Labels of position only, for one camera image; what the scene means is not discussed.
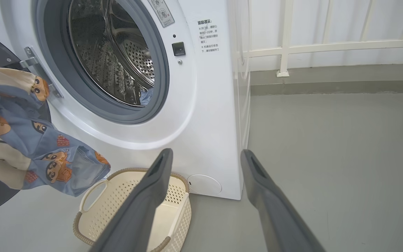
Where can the perforated steel drum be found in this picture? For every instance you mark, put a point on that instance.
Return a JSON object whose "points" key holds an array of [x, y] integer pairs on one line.
{"points": [[110, 59]]}

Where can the black text notice sticker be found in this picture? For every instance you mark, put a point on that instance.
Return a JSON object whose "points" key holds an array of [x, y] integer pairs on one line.
{"points": [[208, 36]]}

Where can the black square door latch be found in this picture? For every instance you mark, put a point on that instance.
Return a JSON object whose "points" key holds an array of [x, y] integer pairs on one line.
{"points": [[178, 49]]}

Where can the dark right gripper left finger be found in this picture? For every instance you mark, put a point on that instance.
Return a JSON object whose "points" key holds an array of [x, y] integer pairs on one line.
{"points": [[142, 210]]}

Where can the grey caution label sticker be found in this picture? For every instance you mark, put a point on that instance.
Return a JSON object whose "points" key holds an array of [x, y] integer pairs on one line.
{"points": [[162, 13]]}

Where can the grey rubber door gasket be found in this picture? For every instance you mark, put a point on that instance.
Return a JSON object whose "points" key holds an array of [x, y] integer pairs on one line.
{"points": [[56, 70]]}

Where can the white metal railing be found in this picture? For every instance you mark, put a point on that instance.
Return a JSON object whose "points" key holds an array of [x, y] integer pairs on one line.
{"points": [[285, 35]]}

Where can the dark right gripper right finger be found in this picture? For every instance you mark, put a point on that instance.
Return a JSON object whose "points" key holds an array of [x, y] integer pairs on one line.
{"points": [[275, 217]]}

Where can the round white filter cover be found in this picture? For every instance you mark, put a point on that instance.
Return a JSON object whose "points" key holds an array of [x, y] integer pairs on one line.
{"points": [[204, 184]]}

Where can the white front-load washing machine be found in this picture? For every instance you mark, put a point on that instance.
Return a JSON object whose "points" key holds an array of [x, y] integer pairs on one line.
{"points": [[205, 105]]}

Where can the cream and blue print garment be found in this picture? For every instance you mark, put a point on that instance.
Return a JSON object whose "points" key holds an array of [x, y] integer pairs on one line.
{"points": [[19, 140]]}

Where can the silver door hinge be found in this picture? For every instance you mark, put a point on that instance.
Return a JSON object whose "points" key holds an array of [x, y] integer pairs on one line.
{"points": [[35, 63]]}

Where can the cream basket with brown rim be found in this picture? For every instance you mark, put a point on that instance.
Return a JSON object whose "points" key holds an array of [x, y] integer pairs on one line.
{"points": [[114, 203]]}

